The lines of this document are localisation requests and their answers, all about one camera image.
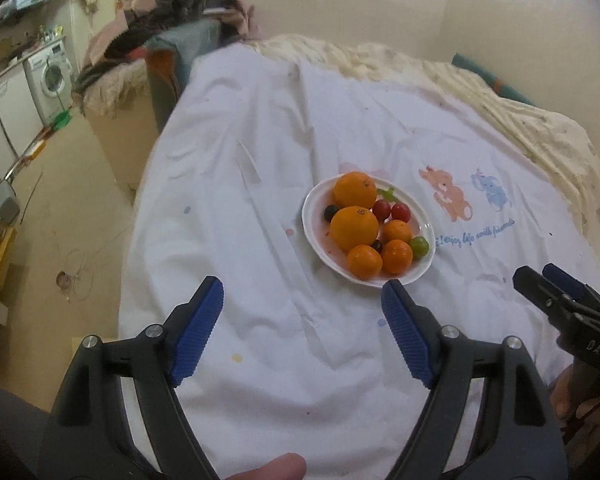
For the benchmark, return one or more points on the red cherry tomato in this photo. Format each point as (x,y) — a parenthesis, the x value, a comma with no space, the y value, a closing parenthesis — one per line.
(381,208)
(401,211)

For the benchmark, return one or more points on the cream floral quilt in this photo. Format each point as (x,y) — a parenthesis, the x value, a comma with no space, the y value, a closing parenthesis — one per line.
(530,125)

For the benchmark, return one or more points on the teal pillow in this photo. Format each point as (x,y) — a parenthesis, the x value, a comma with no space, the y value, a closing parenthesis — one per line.
(485,75)

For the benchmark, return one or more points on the large orange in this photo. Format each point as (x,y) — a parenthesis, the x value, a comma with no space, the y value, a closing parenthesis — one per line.
(354,227)
(354,187)

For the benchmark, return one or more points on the grey metal stool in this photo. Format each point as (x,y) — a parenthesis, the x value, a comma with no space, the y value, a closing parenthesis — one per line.
(5,205)

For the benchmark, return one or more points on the white printed blanket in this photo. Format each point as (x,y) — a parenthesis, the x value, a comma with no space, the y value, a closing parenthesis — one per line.
(240,240)

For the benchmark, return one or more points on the person's left hand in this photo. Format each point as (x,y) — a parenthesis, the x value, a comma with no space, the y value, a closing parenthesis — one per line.
(270,467)

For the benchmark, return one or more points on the person's right hand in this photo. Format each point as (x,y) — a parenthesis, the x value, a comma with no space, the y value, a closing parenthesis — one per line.
(562,402)

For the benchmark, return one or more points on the green grape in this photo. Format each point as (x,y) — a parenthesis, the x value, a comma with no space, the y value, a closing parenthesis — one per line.
(420,246)

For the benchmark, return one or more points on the dark grape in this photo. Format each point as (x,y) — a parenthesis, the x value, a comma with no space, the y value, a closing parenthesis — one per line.
(330,212)
(377,246)

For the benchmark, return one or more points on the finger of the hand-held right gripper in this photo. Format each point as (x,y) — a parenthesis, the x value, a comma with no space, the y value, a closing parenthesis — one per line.
(542,295)
(572,287)

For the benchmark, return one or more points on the green dustpan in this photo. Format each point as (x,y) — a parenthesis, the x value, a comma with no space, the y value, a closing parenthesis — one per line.
(62,120)

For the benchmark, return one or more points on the pile of clothes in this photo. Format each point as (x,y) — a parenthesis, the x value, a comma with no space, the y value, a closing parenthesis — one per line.
(145,25)

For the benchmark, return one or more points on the small mandarin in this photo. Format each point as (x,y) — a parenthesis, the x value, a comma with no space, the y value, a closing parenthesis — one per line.
(365,261)
(397,231)
(397,256)

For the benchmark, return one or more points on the teal cushion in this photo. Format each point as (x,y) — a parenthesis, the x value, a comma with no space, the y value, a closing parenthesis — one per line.
(180,52)

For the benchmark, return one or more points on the white cabinet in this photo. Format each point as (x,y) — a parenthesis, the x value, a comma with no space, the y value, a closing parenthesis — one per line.
(5,115)

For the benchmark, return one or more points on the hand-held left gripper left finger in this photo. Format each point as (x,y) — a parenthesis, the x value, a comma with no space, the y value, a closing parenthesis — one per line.
(197,332)

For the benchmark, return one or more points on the white washing machine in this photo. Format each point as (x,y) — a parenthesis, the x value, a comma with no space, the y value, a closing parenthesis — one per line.
(50,77)

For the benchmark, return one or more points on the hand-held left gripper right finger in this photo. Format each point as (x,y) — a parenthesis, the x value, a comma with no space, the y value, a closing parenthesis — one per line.
(405,335)

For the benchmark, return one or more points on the white oval plate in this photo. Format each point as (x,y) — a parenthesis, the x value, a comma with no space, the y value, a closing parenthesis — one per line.
(312,220)

